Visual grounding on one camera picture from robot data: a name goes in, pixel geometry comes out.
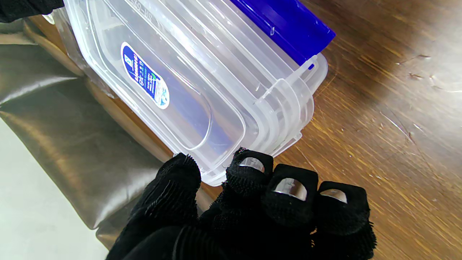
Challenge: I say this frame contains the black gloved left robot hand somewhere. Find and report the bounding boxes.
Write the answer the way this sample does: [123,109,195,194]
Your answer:
[105,147,378,260]

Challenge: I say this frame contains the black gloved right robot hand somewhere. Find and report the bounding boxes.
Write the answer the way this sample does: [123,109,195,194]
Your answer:
[0,0,65,24]

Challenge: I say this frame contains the clear container with blue clips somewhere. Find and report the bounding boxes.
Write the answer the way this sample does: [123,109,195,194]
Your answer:
[202,0,337,186]

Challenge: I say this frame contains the clear lid with blue label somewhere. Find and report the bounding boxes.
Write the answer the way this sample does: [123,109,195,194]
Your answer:
[63,0,302,181]

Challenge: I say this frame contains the dark brown leather sofa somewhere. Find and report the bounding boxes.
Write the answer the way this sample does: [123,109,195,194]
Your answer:
[0,18,213,250]

